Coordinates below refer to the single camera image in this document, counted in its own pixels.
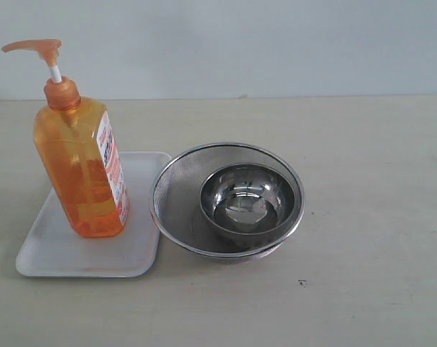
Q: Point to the orange pump soap bottle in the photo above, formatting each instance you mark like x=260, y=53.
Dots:
x=75, y=141

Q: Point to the steel mesh colander bowl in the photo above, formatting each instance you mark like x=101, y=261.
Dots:
x=174, y=202

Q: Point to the small stainless steel bowl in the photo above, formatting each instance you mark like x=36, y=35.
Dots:
x=242, y=200

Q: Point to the white rectangular plastic tray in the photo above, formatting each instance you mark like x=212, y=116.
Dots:
x=53, y=249

